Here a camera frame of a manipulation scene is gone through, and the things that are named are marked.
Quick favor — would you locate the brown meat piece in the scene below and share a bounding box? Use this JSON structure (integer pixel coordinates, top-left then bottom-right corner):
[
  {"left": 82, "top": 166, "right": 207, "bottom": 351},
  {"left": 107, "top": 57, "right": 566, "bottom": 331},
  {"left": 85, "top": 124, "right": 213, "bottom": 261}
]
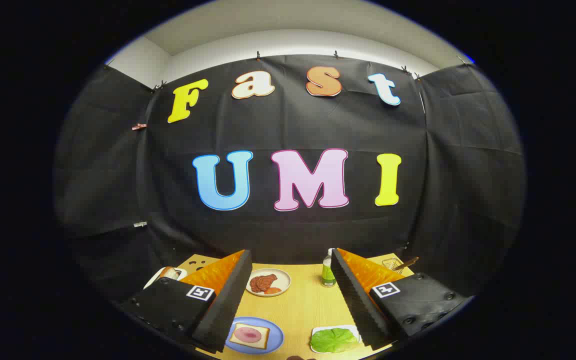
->
[{"left": 249, "top": 274, "right": 279, "bottom": 294}]

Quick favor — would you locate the metal wire basket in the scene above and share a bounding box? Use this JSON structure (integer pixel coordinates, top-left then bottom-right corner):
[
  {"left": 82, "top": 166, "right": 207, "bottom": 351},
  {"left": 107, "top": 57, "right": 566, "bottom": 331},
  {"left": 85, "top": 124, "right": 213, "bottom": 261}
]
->
[{"left": 382, "top": 256, "right": 405, "bottom": 275}]

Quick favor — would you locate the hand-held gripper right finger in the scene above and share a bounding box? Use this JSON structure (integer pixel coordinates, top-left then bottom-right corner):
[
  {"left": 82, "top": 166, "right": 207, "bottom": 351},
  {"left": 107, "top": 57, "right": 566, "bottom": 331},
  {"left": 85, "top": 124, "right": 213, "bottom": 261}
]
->
[{"left": 330, "top": 247, "right": 474, "bottom": 351}]

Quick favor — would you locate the green lettuce leaf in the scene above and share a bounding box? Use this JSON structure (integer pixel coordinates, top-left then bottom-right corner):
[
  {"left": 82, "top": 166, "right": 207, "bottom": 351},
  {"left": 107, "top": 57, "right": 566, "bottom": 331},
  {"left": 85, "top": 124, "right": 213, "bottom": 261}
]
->
[{"left": 310, "top": 327, "right": 360, "bottom": 354}]

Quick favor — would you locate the white square plate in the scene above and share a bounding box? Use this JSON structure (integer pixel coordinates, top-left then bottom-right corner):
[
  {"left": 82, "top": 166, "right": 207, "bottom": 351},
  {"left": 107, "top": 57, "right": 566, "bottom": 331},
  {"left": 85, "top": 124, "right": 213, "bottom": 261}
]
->
[{"left": 311, "top": 325, "right": 364, "bottom": 354}]

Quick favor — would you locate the white bread slice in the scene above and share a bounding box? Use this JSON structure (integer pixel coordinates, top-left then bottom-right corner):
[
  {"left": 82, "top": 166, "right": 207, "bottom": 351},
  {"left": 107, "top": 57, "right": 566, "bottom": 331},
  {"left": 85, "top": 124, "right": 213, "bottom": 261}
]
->
[{"left": 229, "top": 322, "right": 271, "bottom": 350}]

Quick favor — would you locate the black backdrop cloth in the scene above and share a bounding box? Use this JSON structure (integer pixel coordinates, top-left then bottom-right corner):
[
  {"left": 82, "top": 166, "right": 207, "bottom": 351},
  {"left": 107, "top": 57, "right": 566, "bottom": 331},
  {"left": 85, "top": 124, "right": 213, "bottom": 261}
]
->
[{"left": 53, "top": 54, "right": 526, "bottom": 303}]

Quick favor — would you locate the white round plate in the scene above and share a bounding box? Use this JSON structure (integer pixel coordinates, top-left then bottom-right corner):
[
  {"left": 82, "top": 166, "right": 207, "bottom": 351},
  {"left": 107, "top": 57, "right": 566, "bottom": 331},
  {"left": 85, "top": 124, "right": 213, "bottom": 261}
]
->
[{"left": 246, "top": 268, "right": 292, "bottom": 298}]

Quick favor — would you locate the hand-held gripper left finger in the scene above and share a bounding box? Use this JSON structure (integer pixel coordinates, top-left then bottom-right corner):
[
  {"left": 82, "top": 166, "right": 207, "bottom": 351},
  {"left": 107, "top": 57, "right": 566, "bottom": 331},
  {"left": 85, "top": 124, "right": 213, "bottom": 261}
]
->
[{"left": 118, "top": 249, "right": 254, "bottom": 353}]

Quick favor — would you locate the white toaster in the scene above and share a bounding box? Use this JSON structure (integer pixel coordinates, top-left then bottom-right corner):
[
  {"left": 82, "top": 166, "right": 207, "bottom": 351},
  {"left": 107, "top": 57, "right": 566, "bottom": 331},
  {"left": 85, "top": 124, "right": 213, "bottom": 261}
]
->
[{"left": 144, "top": 266, "right": 189, "bottom": 290}]

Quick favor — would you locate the green label water bottle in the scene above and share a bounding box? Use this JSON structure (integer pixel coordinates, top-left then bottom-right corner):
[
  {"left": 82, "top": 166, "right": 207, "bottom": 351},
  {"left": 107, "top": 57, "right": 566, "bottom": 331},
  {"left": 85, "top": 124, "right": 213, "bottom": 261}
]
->
[{"left": 321, "top": 248, "right": 337, "bottom": 288}]

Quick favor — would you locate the blue round plate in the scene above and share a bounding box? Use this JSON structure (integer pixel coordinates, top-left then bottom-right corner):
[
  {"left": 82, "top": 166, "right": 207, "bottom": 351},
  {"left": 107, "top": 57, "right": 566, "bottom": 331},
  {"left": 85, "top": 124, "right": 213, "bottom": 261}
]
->
[{"left": 224, "top": 317, "right": 285, "bottom": 355}]

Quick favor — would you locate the pink ham slice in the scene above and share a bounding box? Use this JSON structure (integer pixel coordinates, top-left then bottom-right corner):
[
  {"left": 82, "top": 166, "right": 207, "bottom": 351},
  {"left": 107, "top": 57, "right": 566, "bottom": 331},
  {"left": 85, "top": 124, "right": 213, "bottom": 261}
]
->
[{"left": 234, "top": 327, "right": 262, "bottom": 344}]

